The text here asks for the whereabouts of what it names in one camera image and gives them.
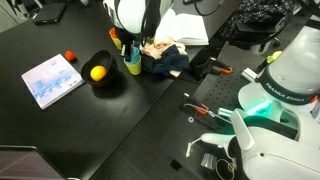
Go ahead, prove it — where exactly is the open white book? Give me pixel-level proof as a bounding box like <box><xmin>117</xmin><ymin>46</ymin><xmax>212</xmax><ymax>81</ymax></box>
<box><xmin>155</xmin><ymin>9</ymin><xmax>208</xmax><ymax>45</ymax></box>

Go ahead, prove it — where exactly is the black perforated mounting board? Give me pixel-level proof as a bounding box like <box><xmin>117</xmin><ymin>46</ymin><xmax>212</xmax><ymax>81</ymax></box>
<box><xmin>194</xmin><ymin>68</ymin><xmax>257</xmax><ymax>134</ymax></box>

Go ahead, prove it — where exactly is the yellow-green bottom cup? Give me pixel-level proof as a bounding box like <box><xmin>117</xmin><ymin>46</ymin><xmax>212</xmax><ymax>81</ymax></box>
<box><xmin>111</xmin><ymin>37</ymin><xmax>122</xmax><ymax>50</ymax></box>

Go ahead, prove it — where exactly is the orange plastic cup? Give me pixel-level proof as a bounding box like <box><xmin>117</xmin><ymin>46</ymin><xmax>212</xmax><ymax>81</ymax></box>
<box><xmin>109</xmin><ymin>28</ymin><xmax>117</xmax><ymax>38</ymax></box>

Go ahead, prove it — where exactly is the black bowl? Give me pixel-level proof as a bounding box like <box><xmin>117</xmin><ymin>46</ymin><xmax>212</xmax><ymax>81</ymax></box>
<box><xmin>81</xmin><ymin>50</ymin><xmax>118</xmax><ymax>87</ymax></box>

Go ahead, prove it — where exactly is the black office chair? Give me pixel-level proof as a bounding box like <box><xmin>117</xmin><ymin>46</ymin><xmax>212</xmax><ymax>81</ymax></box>
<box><xmin>216</xmin><ymin>0</ymin><xmax>296</xmax><ymax>55</ymax></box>

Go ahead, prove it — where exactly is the blue white booklet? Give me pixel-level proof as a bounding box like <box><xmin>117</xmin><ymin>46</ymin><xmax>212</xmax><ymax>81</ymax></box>
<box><xmin>21</xmin><ymin>54</ymin><xmax>84</xmax><ymax>110</ymax></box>

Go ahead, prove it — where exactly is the small red ball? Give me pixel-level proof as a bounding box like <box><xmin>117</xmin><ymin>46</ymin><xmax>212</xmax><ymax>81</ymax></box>
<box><xmin>65</xmin><ymin>51</ymin><xmax>75</xmax><ymax>61</ymax></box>

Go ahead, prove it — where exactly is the dark blue crumpled cloth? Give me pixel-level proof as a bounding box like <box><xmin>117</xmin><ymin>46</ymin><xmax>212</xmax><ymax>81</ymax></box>
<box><xmin>142</xmin><ymin>45</ymin><xmax>189</xmax><ymax>76</ymax></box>

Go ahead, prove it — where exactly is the yellow plastic cup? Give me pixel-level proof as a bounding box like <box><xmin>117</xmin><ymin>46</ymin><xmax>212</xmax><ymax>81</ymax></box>
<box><xmin>124</xmin><ymin>60</ymin><xmax>142</xmax><ymax>75</ymax></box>

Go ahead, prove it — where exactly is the white franka robot arm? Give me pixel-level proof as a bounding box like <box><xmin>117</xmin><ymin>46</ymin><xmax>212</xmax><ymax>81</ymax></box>
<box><xmin>199</xmin><ymin>25</ymin><xmax>320</xmax><ymax>180</ymax></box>

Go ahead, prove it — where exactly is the beige crumpled cloth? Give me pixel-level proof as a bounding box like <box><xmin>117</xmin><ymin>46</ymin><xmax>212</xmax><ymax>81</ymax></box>
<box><xmin>140</xmin><ymin>37</ymin><xmax>188</xmax><ymax>77</ymax></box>

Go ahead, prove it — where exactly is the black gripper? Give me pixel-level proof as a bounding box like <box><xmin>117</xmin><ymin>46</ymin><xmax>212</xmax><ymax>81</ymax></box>
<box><xmin>115</xmin><ymin>27</ymin><xmax>143</xmax><ymax>57</ymax></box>

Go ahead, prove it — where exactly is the blue plastic cup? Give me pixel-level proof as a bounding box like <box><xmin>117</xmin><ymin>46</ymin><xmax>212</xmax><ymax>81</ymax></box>
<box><xmin>124</xmin><ymin>47</ymin><xmax>140</xmax><ymax>65</ymax></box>

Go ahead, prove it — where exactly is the black orange clamp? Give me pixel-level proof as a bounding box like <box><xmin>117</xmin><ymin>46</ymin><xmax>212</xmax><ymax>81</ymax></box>
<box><xmin>202</xmin><ymin>57</ymin><xmax>233</xmax><ymax>75</ymax></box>
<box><xmin>183</xmin><ymin>93</ymin><xmax>209</xmax><ymax>115</ymax></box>

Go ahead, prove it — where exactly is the orange ball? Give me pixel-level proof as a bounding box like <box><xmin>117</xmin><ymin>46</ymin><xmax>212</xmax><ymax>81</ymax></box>
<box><xmin>90</xmin><ymin>65</ymin><xmax>107</xmax><ymax>82</ymax></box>

